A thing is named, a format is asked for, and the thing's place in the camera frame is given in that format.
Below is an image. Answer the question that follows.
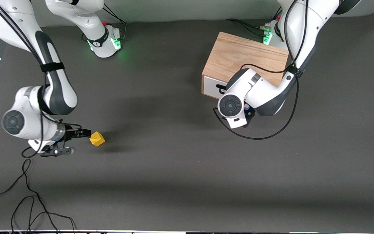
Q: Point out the yellow cube block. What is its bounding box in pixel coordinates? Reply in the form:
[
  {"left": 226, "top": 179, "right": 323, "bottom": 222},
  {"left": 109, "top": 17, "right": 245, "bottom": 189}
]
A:
[{"left": 89, "top": 131, "right": 106, "bottom": 147}]

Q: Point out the white-fronted wooden drawer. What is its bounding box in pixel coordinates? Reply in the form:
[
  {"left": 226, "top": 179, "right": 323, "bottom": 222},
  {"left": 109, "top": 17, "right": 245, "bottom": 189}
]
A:
[{"left": 203, "top": 75, "right": 231, "bottom": 99}]

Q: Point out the wooden drawer cabinet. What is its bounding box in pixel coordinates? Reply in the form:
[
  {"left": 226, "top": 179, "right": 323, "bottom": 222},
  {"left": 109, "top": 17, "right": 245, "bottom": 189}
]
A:
[{"left": 201, "top": 32, "right": 290, "bottom": 99}]

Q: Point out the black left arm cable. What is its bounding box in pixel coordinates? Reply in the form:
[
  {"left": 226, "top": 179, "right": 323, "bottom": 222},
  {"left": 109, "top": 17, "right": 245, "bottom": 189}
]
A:
[{"left": 213, "top": 0, "right": 308, "bottom": 140}]

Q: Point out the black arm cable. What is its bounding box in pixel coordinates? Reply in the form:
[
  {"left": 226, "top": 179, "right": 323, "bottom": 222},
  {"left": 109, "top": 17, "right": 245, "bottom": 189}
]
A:
[
  {"left": 0, "top": 0, "right": 82, "bottom": 159},
  {"left": 213, "top": 0, "right": 308, "bottom": 140}
]

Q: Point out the long black loose cable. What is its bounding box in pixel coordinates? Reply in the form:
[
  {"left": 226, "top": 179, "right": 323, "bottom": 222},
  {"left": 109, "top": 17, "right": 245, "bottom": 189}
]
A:
[{"left": 0, "top": 159, "right": 59, "bottom": 234}]

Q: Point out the looped black loose cable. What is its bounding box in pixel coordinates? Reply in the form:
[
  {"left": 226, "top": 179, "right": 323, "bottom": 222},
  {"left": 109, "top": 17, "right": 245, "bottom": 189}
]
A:
[{"left": 11, "top": 195, "right": 77, "bottom": 234}]

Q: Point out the black left base cable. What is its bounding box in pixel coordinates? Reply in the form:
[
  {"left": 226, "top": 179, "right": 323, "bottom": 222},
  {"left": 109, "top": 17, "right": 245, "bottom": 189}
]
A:
[{"left": 225, "top": 19, "right": 268, "bottom": 36}]

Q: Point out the black right base cable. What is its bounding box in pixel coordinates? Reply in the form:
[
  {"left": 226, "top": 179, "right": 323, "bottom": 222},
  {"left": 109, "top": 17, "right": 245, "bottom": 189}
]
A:
[{"left": 100, "top": 4, "right": 128, "bottom": 42}]

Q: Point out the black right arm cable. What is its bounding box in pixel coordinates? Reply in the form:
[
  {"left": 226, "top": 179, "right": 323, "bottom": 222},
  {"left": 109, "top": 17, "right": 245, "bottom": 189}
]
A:
[{"left": 0, "top": 0, "right": 82, "bottom": 159}]

